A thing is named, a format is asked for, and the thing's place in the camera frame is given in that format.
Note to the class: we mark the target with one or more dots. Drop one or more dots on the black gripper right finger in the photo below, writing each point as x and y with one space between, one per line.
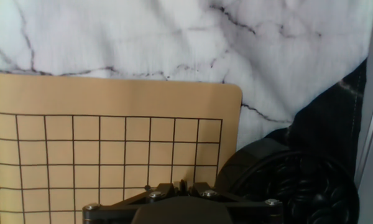
251 213

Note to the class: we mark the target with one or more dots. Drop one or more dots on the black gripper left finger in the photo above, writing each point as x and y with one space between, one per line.
118 211

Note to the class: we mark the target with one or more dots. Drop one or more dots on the black round stone bowl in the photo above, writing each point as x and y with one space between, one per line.
236 161

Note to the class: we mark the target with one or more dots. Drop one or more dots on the tan go board mat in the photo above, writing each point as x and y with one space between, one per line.
81 149

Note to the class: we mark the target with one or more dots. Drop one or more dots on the black marble cloth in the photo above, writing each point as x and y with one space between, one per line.
329 124

